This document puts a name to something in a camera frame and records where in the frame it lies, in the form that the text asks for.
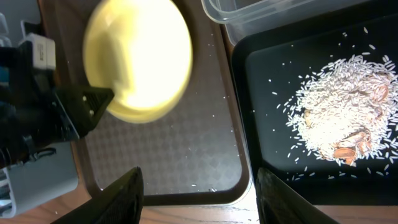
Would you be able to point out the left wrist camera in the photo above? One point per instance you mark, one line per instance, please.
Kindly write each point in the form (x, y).
(43, 51)

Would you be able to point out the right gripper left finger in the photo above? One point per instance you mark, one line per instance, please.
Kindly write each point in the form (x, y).
(121, 202)

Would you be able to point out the clear plastic bin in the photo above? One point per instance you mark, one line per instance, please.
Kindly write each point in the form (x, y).
(246, 17)

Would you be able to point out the grey plastic dishwasher rack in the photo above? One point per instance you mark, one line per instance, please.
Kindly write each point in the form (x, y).
(34, 183)

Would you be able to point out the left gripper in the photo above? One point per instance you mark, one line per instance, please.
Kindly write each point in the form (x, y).
(35, 112)

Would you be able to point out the food scraps pile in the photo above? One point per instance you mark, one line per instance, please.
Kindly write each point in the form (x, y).
(338, 106)

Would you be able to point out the black waste tray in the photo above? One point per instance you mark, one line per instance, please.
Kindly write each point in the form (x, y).
(268, 69)

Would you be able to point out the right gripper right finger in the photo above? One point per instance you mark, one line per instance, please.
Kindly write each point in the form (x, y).
(277, 203)

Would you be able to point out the yellow round plate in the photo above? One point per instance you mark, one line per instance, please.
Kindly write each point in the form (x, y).
(143, 51)

